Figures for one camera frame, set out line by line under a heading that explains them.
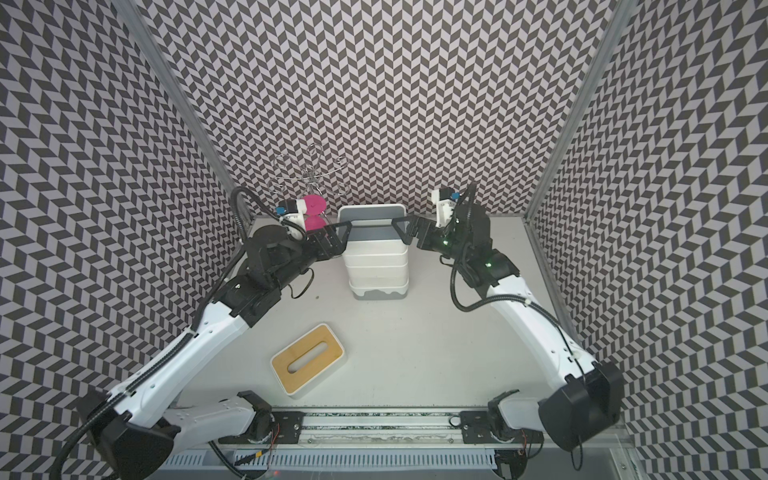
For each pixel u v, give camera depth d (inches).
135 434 15.0
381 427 29.2
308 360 31.8
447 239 23.9
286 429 28.5
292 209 23.6
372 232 25.8
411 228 23.9
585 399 14.9
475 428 29.0
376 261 31.1
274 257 19.8
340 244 24.0
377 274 33.4
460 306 21.6
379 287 35.9
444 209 24.9
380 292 36.0
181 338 17.1
